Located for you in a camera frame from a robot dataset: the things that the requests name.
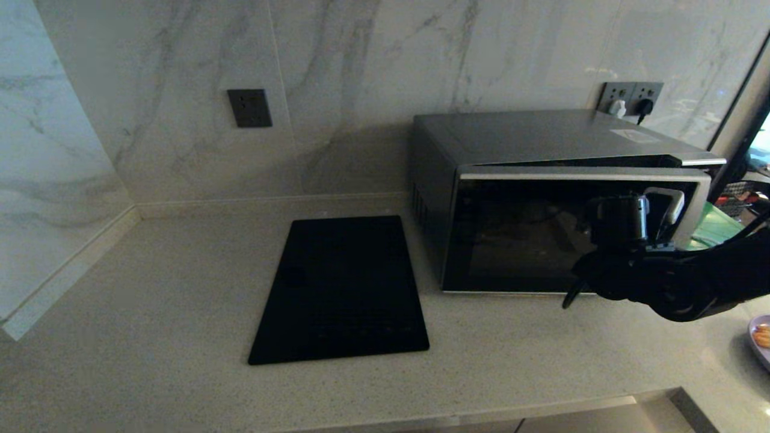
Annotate silver black microwave oven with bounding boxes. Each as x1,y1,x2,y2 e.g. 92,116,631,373
442,166,712,295

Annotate purple plate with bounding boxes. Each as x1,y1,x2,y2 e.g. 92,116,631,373
748,315,770,372

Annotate silver microwave oven body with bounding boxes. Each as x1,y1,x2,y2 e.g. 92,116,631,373
411,109,727,290

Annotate green cutting board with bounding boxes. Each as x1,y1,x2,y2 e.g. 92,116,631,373
686,201,747,250

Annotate black induction cooktop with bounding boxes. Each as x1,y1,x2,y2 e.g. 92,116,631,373
248,215,431,366

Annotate black wire basket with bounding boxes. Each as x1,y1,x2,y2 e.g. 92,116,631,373
719,180,770,217

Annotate black window frame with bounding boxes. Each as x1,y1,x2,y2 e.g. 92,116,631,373
705,27,770,202

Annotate light grey wall socket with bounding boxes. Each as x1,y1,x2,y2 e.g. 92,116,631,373
599,82,635,115
630,82,665,116

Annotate dark grey wall socket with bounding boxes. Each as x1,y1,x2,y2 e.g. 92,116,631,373
227,89,273,128

